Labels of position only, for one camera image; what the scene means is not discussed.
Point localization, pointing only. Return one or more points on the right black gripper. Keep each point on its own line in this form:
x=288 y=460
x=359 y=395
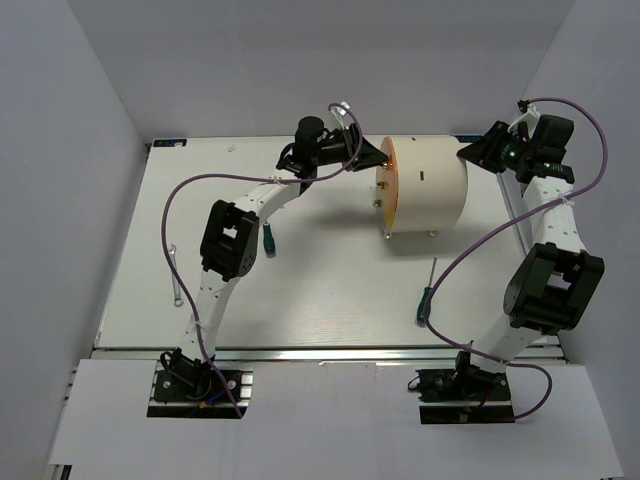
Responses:
x=482 y=151

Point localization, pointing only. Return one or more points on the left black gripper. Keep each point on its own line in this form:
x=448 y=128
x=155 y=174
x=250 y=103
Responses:
x=370 y=157

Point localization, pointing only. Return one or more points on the round cream drawer cabinet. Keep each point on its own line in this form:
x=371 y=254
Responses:
x=423 y=185

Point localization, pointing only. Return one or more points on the green screwdriver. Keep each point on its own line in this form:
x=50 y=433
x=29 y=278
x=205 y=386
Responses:
x=269 y=243
x=420 y=311

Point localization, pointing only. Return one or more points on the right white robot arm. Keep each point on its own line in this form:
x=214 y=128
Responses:
x=554 y=284

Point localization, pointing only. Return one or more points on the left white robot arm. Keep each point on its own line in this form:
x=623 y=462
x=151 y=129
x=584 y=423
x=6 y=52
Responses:
x=229 y=246

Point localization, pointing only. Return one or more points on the small silver wrench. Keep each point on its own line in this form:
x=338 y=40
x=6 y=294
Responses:
x=177 y=291

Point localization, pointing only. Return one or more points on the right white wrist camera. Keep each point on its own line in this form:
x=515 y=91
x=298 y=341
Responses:
x=527 y=112

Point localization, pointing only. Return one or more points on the aluminium front rail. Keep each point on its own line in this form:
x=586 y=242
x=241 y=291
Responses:
x=539 y=352

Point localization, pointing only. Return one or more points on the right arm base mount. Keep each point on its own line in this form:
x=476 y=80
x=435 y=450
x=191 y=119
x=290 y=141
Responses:
x=444 y=401

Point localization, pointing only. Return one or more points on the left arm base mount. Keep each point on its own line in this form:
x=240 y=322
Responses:
x=171 y=398

